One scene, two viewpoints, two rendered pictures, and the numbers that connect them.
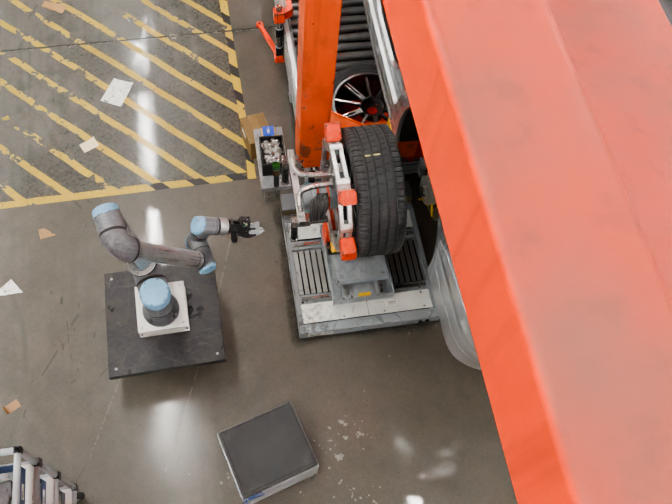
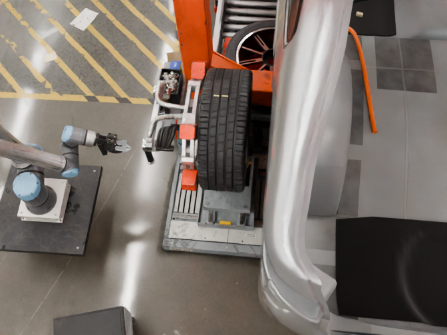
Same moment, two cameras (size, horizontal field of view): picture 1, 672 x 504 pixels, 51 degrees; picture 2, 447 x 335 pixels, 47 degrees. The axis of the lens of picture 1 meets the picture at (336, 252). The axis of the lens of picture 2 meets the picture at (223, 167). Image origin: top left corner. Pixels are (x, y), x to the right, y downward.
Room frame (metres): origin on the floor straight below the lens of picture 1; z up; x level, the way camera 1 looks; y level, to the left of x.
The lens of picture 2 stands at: (0.65, -0.74, 3.23)
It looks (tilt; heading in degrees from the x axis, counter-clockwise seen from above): 62 degrees down; 26
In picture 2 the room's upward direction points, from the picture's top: 4 degrees counter-clockwise
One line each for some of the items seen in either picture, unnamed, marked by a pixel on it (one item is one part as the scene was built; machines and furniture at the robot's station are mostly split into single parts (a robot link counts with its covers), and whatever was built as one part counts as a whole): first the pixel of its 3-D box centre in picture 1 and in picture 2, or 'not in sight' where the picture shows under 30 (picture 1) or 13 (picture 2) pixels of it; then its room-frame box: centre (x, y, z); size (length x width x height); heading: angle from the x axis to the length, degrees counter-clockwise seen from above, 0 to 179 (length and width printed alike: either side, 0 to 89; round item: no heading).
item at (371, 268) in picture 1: (358, 240); (229, 174); (1.99, -0.12, 0.32); 0.40 x 0.30 x 0.28; 17
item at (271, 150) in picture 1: (272, 154); (169, 86); (2.36, 0.44, 0.51); 0.20 x 0.14 x 0.13; 16
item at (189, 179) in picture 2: (347, 248); (189, 179); (1.64, -0.05, 0.85); 0.09 x 0.08 x 0.07; 17
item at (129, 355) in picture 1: (167, 325); (53, 214); (1.37, 0.87, 0.15); 0.60 x 0.60 x 0.30; 18
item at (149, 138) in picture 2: (316, 194); (166, 123); (1.81, 0.13, 1.03); 0.19 x 0.18 x 0.11; 107
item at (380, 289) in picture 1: (356, 260); (229, 191); (1.96, -0.13, 0.13); 0.50 x 0.36 x 0.10; 17
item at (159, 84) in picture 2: (310, 160); (172, 92); (2.00, 0.19, 1.03); 0.19 x 0.18 x 0.11; 107
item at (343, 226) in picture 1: (335, 194); (195, 127); (1.94, 0.04, 0.85); 0.54 x 0.07 x 0.54; 17
